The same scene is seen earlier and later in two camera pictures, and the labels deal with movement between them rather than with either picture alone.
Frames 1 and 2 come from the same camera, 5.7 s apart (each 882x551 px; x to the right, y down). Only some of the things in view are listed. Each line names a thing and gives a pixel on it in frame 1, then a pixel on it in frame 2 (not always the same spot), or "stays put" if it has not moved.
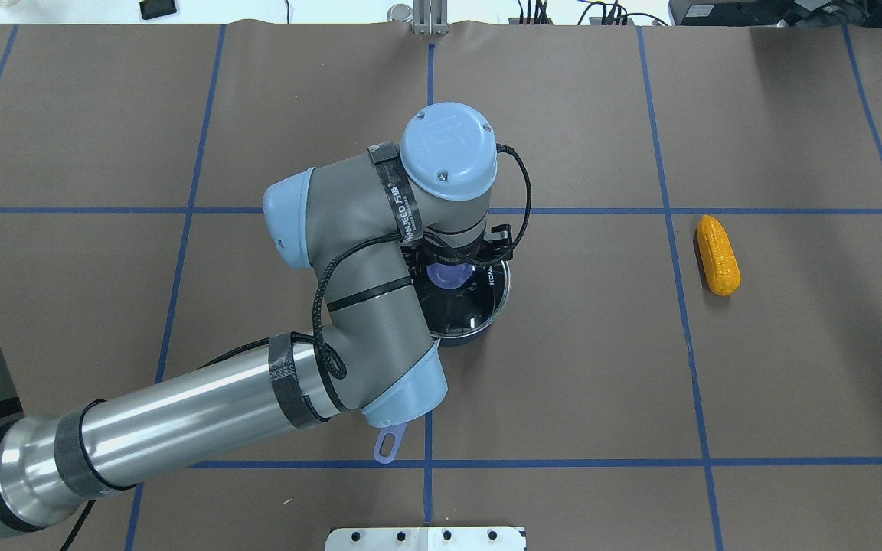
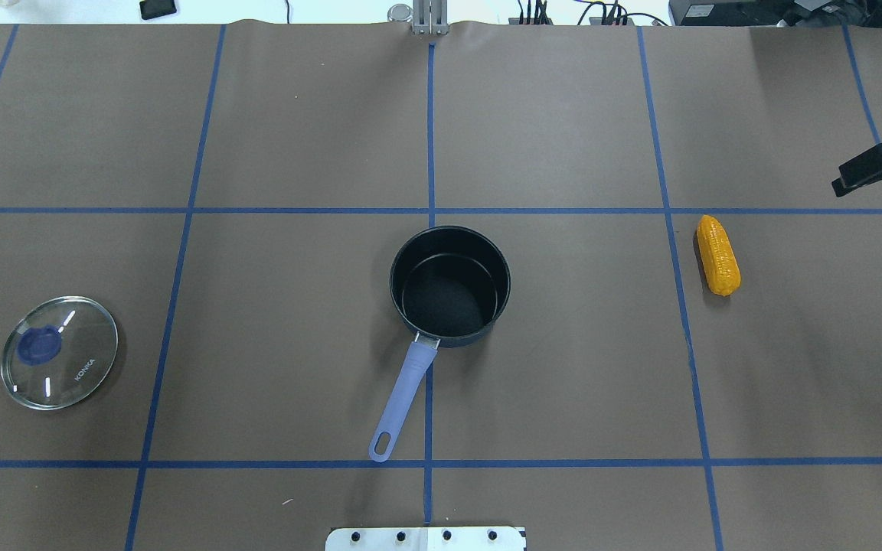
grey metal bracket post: [430, 17] stays put
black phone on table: [154, 8] stays put
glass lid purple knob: [462, 299] → [38, 344]
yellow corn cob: [717, 257] stays put
